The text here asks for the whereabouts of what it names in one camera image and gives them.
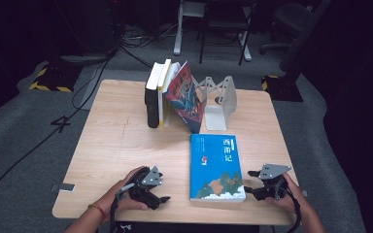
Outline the dark equipment box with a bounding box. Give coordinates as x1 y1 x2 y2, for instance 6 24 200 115
52 0 119 56

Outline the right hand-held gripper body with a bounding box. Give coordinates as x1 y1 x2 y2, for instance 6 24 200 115
258 163 292 201

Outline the blue paperback book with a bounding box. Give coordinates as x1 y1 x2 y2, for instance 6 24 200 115
188 133 247 203

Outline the long black floor cable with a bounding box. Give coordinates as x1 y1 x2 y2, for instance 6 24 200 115
0 48 120 215

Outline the black yellow striped base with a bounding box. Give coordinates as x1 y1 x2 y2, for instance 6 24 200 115
261 75 304 103
28 62 82 94

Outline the yellow paperback book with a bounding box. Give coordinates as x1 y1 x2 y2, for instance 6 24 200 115
156 58 173 128

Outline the black folding chair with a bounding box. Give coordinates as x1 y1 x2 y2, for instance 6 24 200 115
198 0 256 66

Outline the white expandable bookend rack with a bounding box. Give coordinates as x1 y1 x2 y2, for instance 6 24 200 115
190 75 238 132

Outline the hand-held gripper cable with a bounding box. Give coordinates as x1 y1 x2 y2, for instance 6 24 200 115
283 181 302 233
110 183 136 233

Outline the tangle of floor cables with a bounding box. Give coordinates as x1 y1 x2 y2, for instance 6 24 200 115
120 22 179 50

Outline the white desk frame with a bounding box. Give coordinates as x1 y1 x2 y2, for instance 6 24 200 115
173 0 254 62

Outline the person's right hand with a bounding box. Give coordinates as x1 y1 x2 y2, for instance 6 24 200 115
264 173 309 216

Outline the right hand-held gripper cable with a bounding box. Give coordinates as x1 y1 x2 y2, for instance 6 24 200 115
283 181 302 233

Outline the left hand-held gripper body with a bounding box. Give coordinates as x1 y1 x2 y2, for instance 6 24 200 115
122 165 164 203

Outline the black office chair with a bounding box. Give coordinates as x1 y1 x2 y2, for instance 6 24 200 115
259 1 315 56

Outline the short black floor cable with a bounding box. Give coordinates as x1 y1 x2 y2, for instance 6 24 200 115
119 45 154 70

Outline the red string bracelet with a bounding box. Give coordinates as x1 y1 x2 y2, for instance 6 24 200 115
87 203 110 225

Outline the person's left hand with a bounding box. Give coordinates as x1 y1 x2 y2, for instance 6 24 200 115
97 166 150 216

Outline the red illustrated book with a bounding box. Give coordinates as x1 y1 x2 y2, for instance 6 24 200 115
163 60 208 135

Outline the black hardcover book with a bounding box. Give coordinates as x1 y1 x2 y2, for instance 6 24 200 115
144 61 163 129

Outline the left hand-held gripper cable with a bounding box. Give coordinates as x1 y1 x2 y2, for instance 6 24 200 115
110 183 136 233

